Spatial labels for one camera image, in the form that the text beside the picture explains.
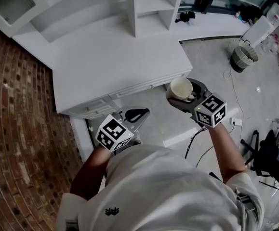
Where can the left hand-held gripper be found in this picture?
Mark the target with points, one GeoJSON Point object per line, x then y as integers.
{"type": "Point", "coordinates": [114, 132]}

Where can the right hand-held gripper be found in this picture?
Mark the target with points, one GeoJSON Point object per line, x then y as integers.
{"type": "Point", "coordinates": [210, 109]}

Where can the white cup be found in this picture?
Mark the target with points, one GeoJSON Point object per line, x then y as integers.
{"type": "Point", "coordinates": [179, 88]}

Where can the white shelf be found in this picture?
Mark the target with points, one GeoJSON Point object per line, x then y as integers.
{"type": "Point", "coordinates": [153, 6]}

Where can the person's right forearm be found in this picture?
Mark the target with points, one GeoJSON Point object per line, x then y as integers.
{"type": "Point", "coordinates": [226, 153]}

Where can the person's left forearm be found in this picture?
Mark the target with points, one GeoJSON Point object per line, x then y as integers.
{"type": "Point", "coordinates": [93, 170]}

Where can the white power adapter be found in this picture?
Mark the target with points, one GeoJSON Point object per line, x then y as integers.
{"type": "Point", "coordinates": [236, 122]}

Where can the white cabinet with drawers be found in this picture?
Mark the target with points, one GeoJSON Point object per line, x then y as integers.
{"type": "Point", "coordinates": [115, 61]}

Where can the woven waste bin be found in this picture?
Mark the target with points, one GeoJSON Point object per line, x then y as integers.
{"type": "Point", "coordinates": [241, 55]}

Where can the black gadget on sill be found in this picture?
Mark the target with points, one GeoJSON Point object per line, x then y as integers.
{"type": "Point", "coordinates": [185, 17]}

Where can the person's white t-shirt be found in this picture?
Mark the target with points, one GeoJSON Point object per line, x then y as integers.
{"type": "Point", "coordinates": [163, 191]}

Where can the white box appliance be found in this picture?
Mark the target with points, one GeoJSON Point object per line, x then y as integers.
{"type": "Point", "coordinates": [258, 31]}

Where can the black office chair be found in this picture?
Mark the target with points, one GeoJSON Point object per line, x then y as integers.
{"type": "Point", "coordinates": [268, 155]}

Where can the clear plastic bottle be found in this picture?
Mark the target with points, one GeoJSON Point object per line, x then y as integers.
{"type": "Point", "coordinates": [275, 12]}

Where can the white microwave oven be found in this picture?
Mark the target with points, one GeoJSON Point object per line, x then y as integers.
{"type": "Point", "coordinates": [11, 6]}

